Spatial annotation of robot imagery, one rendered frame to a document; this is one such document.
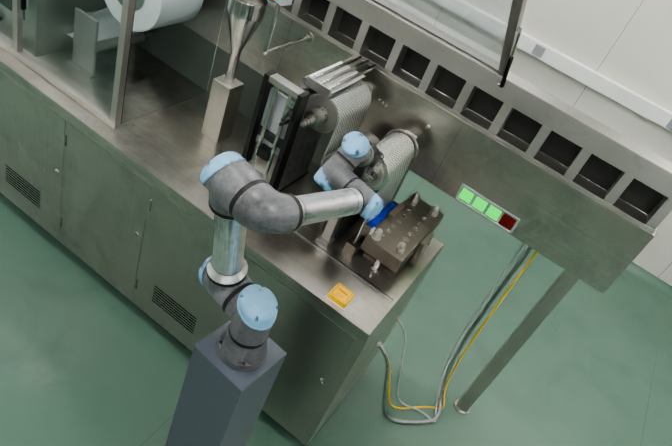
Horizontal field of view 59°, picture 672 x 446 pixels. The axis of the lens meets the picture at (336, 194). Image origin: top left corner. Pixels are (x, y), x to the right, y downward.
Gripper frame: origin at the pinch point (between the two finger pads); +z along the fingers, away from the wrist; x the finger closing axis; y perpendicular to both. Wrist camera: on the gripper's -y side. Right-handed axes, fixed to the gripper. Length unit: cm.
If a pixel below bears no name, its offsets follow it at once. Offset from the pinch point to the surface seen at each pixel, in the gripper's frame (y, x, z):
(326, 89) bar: 15.2, 25.7, -10.7
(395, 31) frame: 50, 24, 7
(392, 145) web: 14.6, 0.8, 10.1
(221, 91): -3, 72, 16
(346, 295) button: -38.1, -16.6, 7.8
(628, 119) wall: 151, -74, 226
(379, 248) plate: -18.4, -15.5, 16.2
